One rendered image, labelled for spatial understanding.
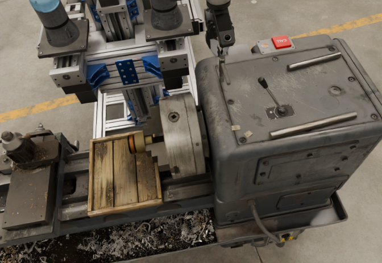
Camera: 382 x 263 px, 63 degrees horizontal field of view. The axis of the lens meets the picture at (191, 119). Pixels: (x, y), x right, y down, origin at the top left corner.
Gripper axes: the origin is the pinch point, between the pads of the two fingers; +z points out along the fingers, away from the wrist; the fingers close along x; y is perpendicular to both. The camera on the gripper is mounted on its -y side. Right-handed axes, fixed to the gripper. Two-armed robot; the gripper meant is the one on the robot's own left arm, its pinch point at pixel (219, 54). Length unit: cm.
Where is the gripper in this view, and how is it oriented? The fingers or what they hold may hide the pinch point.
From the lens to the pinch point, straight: 107.7
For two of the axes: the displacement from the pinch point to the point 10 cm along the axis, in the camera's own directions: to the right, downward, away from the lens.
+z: 0.7, 5.7, 8.2
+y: -1.6, -8.0, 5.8
